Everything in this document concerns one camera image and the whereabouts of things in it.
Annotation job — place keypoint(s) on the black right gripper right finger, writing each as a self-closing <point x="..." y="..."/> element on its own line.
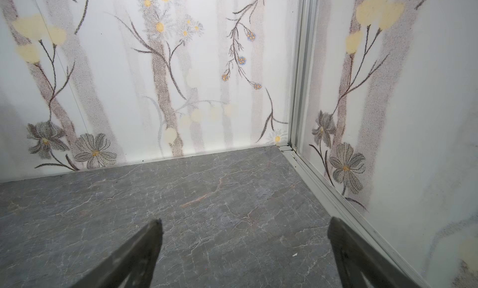
<point x="358" y="264"/>

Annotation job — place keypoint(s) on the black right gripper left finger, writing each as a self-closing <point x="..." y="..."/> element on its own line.
<point x="132" y="264"/>

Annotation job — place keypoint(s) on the aluminium corner post right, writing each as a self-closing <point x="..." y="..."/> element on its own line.
<point x="302" y="60"/>

